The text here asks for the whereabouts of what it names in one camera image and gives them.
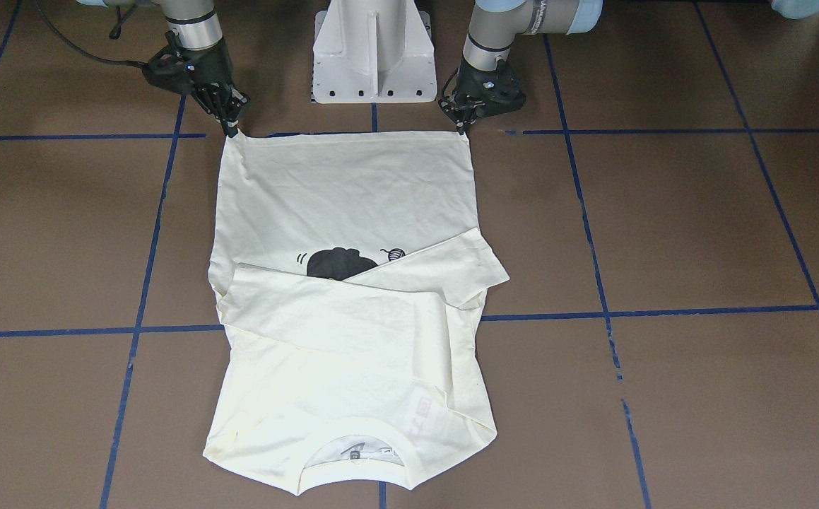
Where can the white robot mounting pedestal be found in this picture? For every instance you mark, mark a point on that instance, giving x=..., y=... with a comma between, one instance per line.
x=373, y=52

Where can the cream long-sleeve printed shirt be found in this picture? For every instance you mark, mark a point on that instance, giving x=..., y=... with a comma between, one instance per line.
x=350, y=276

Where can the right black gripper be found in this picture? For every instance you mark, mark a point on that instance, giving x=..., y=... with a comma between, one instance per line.
x=213, y=73

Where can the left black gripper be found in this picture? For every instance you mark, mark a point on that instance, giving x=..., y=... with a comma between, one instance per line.
x=468, y=79

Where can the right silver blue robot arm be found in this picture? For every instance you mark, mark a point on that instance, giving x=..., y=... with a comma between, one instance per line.
x=190, y=25

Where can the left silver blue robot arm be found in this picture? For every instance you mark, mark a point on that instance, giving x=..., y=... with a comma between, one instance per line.
x=775, y=89

